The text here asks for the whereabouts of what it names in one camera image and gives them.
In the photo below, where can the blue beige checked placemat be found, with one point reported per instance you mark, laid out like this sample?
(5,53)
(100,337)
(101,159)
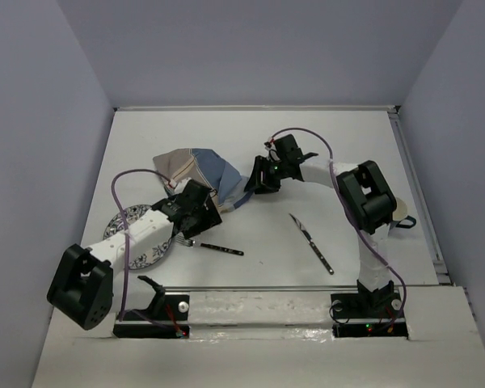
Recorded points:
(207,167)

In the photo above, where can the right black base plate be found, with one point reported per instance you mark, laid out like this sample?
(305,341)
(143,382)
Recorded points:
(359,323)

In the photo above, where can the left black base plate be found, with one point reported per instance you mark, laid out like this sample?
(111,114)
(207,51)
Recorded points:
(164,321)

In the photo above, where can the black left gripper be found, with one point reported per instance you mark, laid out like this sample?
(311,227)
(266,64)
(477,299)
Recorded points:
(210,219)

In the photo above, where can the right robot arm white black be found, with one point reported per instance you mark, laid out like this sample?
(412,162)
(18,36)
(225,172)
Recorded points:
(369,205)

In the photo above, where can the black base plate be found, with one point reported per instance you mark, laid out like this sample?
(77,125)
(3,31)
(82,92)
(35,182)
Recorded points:
(164,321)
(359,323)

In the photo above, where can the dark green mug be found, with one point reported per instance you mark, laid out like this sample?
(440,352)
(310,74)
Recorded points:
(400,217)

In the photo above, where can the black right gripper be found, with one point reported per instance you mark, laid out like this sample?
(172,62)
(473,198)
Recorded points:
(267,186)

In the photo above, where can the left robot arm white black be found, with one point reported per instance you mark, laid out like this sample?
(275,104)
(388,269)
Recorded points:
(83,285)

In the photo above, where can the steak knife dark handle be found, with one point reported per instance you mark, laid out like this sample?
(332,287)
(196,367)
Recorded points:
(312,245)

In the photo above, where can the blue floral plate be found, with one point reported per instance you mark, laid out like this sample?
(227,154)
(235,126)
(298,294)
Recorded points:
(150,257)

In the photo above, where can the silver fork dark handle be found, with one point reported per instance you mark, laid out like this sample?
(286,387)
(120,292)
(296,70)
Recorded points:
(180,239)

